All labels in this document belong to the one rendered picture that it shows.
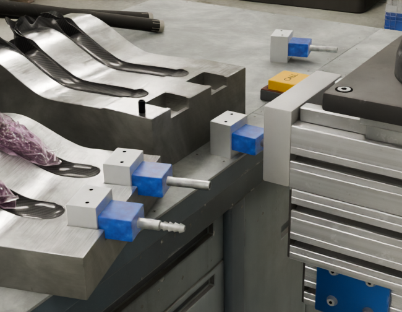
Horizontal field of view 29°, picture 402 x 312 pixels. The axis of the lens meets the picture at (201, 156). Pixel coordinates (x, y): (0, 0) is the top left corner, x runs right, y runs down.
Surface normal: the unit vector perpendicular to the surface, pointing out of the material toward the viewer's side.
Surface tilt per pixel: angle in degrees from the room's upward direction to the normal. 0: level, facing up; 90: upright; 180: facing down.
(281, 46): 90
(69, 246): 0
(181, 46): 0
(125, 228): 90
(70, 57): 28
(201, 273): 90
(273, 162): 90
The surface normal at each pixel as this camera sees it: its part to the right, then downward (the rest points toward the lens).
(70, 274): -0.27, 0.41
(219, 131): -0.54, 0.36
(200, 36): -0.02, -0.90
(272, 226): 0.84, 0.22
